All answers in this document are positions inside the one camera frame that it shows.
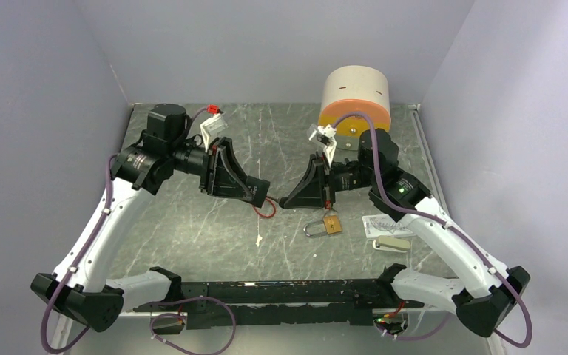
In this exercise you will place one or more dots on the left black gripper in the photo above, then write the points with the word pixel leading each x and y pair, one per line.
pixel 216 177

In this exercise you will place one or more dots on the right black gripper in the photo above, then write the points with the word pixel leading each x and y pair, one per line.
pixel 309 192

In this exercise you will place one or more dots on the black padlock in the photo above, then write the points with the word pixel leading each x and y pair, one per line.
pixel 259 189

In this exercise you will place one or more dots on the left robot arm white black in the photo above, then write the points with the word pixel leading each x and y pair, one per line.
pixel 80 287

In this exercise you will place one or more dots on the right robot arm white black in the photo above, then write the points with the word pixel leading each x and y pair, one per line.
pixel 486 289

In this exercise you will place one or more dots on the brass padlock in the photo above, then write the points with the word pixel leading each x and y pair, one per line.
pixel 327 226

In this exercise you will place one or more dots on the white card package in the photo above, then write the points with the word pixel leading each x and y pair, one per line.
pixel 383 225

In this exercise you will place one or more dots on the beige white stapler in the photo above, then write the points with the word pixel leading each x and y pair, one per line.
pixel 388 243

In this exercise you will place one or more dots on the cylindrical drawer box orange yellow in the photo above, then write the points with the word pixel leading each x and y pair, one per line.
pixel 356 88

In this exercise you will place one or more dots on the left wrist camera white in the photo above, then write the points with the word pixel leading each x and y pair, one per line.
pixel 212 126

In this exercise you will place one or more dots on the red cable lock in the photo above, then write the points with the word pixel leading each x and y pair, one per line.
pixel 267 210

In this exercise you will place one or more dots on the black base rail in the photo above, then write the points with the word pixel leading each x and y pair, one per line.
pixel 214 304

